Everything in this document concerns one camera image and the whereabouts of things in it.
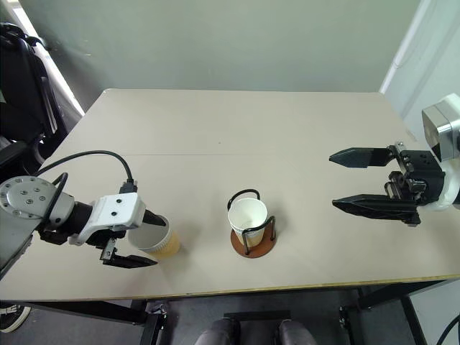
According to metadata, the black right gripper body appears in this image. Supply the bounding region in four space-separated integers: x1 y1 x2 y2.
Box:
383 141 446 206

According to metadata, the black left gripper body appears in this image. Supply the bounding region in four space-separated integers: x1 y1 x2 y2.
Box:
84 229 128 250

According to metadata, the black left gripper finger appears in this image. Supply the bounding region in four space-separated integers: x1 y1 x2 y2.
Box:
142 208 169 228
100 238 160 270

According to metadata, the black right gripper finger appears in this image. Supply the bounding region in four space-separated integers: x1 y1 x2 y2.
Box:
331 193 422 227
328 146 393 170

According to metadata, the brown ribbed paper cup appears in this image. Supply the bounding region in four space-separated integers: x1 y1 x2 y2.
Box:
127 213 182 263

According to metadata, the white paper cup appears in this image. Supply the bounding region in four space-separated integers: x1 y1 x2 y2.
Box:
227 197 269 247

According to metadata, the black and white sneaker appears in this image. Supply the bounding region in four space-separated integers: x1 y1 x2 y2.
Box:
0 303 33 334

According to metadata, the dark rounded shape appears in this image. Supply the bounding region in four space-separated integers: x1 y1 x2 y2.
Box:
273 318 318 345

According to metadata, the black office chair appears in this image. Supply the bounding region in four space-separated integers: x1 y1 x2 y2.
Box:
0 21 86 174

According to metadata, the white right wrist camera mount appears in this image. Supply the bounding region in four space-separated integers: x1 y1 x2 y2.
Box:
419 157 460 212

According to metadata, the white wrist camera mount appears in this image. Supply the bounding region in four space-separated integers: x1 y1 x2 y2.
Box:
419 157 460 212
68 192 148 247

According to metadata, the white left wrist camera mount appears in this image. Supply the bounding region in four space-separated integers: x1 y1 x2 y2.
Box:
68 192 148 247

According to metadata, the black metal table frame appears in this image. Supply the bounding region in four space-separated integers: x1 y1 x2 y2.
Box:
0 278 460 345

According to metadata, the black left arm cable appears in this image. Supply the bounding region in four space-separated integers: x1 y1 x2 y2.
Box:
34 149 140 224

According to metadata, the black wire cup holder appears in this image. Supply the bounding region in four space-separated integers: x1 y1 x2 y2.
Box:
226 188 278 259

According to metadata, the black floor cable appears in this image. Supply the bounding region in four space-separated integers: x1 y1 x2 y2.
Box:
436 318 460 345

